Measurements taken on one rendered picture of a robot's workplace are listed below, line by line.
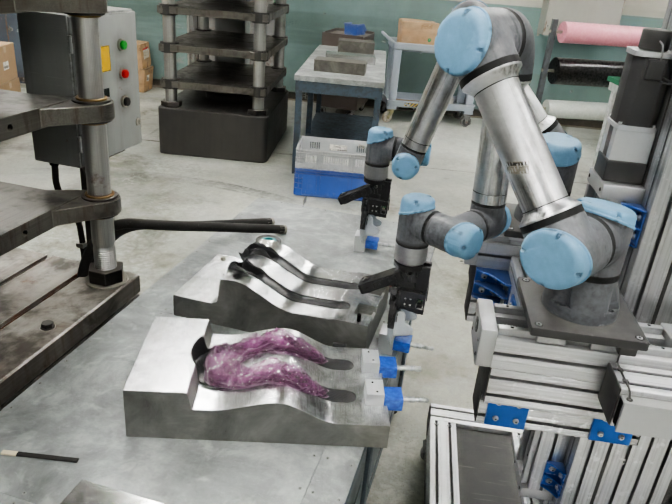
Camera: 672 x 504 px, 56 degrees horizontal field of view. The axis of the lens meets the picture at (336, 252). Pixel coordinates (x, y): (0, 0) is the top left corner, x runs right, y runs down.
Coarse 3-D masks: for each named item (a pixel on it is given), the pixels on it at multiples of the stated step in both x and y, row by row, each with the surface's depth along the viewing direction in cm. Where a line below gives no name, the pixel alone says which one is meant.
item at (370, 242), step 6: (354, 240) 203; (360, 240) 202; (366, 240) 202; (372, 240) 203; (378, 240) 203; (354, 246) 203; (360, 246) 203; (366, 246) 203; (372, 246) 203; (390, 246) 203
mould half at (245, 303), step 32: (256, 256) 164; (288, 256) 170; (192, 288) 162; (224, 288) 153; (256, 288) 152; (288, 288) 159; (320, 288) 162; (224, 320) 157; (256, 320) 154; (288, 320) 152; (320, 320) 149; (352, 320) 148
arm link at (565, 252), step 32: (448, 32) 114; (480, 32) 109; (512, 32) 115; (448, 64) 115; (480, 64) 112; (512, 64) 112; (480, 96) 115; (512, 96) 112; (512, 128) 112; (512, 160) 113; (544, 160) 112; (544, 192) 112; (544, 224) 111; (576, 224) 110; (544, 256) 111; (576, 256) 107; (608, 256) 115
